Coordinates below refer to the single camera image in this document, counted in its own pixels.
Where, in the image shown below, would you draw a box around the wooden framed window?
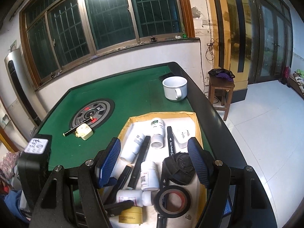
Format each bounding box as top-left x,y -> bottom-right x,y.
19,0 -> 195,88

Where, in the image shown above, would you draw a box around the small white pill bottle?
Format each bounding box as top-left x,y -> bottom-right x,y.
140,160 -> 159,192

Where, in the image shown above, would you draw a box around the glass double door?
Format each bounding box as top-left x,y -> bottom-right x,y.
247,0 -> 294,85

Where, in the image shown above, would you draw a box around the standing air conditioner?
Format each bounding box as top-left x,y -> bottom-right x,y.
4,48 -> 42,127

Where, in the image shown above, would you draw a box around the yellow tape roll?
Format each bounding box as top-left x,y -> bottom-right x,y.
118,207 -> 143,225

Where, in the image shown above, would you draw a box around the colourful clothes pile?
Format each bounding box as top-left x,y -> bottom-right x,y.
281,65 -> 304,94

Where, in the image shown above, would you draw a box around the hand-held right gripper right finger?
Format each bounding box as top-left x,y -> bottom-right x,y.
188,137 -> 277,228

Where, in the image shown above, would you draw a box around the white power adapter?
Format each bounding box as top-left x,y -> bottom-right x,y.
172,128 -> 194,149

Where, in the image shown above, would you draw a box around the golden wall panel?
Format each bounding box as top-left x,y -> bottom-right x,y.
211,0 -> 249,101

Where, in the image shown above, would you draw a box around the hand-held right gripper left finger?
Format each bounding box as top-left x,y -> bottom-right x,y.
28,137 -> 121,228

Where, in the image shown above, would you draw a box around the thick black marker pen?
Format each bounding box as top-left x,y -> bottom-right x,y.
128,135 -> 151,190

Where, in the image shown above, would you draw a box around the yellowish plug adapter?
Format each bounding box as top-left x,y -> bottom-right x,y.
75,125 -> 93,141

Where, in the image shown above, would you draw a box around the white bottle pink label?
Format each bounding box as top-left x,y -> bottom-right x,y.
116,189 -> 153,207

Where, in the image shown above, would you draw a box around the black round cap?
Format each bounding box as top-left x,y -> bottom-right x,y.
163,152 -> 202,186

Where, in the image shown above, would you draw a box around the dark cloth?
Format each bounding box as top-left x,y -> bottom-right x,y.
208,68 -> 235,81

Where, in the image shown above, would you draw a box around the white bottle grey print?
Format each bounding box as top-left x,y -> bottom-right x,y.
120,133 -> 146,164

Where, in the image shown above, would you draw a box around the small wall shelf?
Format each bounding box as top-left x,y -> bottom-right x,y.
0,114 -> 11,129

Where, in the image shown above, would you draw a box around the round table control panel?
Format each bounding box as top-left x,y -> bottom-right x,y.
69,97 -> 115,131

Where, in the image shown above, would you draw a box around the colourful cloth heap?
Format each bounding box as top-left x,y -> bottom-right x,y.
0,151 -> 24,219

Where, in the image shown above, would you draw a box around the black marker white lettering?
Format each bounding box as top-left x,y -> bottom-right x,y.
161,126 -> 178,190

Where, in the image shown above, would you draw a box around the black pen gold tip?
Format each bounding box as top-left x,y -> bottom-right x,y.
63,115 -> 95,137

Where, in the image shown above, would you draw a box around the black wall cables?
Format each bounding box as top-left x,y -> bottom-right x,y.
205,38 -> 215,61

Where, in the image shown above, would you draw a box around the wooden stool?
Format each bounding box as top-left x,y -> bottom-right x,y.
208,75 -> 235,121

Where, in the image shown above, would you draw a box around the white bottle green label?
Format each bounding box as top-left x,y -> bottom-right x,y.
150,117 -> 165,149

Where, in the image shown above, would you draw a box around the black tape roll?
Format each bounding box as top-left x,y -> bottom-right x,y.
154,186 -> 192,219

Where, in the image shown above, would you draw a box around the white enamel cup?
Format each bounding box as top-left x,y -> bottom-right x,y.
162,76 -> 188,102

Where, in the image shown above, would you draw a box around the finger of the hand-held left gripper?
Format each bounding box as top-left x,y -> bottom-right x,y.
104,199 -> 135,217

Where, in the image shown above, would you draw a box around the yellow cardboard tray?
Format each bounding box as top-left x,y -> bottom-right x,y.
100,110 -> 207,228

